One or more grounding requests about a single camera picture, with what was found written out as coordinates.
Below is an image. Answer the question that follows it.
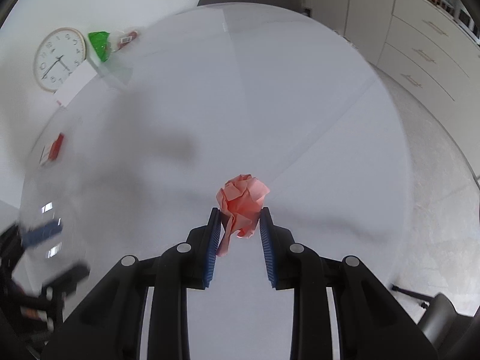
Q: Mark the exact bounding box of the red snack packet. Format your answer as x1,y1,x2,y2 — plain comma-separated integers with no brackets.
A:
116,30,139,50

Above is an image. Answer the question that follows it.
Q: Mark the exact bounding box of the white card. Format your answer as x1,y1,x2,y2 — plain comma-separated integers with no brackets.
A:
54,59,97,107

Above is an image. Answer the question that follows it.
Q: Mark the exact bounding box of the pink paper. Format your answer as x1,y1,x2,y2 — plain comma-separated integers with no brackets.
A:
216,174,270,257

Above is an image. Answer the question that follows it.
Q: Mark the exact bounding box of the beige drawer cabinet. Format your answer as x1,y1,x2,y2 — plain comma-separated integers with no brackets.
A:
376,0,480,121

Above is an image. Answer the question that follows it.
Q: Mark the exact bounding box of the round white wall clock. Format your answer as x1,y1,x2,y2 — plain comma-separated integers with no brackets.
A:
33,27,87,93

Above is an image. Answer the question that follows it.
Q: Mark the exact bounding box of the red white small box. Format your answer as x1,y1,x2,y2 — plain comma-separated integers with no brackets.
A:
39,133,64,167

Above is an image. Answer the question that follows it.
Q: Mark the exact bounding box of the green plastic bag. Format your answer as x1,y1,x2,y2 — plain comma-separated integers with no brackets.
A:
88,31,111,63

